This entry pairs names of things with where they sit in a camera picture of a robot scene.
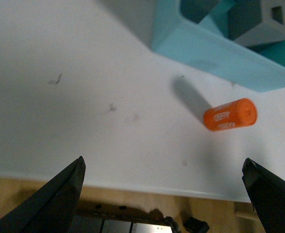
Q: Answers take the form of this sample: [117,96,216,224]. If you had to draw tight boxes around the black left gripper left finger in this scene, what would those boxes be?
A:
[0,157,86,233]

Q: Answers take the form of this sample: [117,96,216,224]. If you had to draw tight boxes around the gray cube with square hole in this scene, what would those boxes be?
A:
[228,0,285,48]

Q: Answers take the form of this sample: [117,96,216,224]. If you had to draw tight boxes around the gray cube with round hole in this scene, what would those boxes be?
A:
[180,0,221,24]

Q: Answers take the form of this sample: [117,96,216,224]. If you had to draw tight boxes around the light blue plastic box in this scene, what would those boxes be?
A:
[151,0,285,92]

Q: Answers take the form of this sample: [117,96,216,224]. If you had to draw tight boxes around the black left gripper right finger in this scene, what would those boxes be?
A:
[242,158,285,233]

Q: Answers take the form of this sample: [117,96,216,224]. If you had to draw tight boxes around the orange cylinder with white text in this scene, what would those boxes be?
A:
[203,98,258,132]

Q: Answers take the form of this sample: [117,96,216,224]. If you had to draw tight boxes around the small black block on floor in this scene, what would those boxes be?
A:
[183,217,210,233]

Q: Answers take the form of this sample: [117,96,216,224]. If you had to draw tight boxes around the metal floor plate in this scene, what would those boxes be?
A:
[68,216,181,233]

